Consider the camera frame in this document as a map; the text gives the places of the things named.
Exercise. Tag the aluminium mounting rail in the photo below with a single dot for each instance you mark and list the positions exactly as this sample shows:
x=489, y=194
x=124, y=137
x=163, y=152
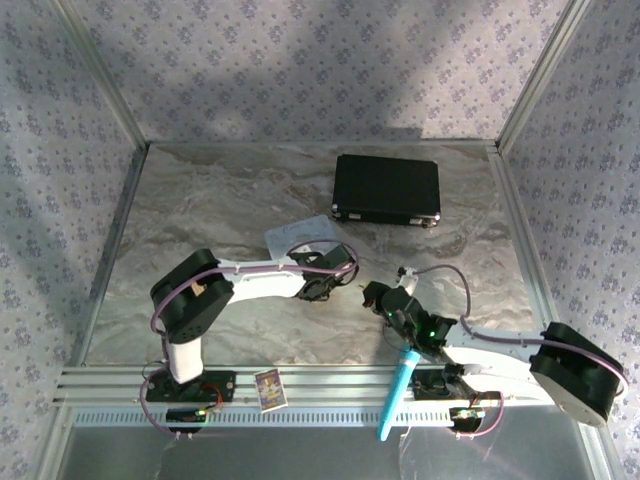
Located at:
x=330, y=380

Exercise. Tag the aluminium table edge rail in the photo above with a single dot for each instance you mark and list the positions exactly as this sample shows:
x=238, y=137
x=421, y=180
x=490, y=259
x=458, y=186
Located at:
x=117, y=240
x=520, y=240

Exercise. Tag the pastel cartoon character pouch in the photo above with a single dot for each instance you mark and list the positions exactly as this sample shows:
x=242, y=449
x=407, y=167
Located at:
x=300, y=235

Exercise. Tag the light blue toy microphone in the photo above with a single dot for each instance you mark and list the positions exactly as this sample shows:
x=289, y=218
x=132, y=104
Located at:
x=395, y=395

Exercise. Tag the black hard case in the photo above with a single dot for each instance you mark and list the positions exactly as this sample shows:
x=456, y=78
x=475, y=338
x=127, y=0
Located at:
x=386, y=187

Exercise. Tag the small picture card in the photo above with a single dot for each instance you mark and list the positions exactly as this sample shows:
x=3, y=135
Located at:
x=270, y=391

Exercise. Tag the left black controller board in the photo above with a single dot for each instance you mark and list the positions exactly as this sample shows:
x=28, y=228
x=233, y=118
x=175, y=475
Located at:
x=186, y=417

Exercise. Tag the black controller board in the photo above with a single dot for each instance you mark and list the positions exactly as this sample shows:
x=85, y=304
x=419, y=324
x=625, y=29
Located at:
x=186, y=417
x=467, y=417

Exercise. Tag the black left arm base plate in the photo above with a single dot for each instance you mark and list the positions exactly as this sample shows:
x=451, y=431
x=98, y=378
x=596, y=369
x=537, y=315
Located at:
x=220, y=387

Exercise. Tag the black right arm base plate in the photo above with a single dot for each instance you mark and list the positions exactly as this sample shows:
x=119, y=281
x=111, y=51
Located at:
x=430, y=387

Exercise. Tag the right black controller board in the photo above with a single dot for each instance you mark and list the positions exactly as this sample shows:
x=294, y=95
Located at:
x=467, y=417

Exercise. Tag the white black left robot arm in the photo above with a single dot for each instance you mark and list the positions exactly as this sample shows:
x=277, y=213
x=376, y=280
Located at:
x=260, y=286

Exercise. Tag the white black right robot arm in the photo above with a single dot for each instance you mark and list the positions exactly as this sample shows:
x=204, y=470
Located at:
x=500, y=346

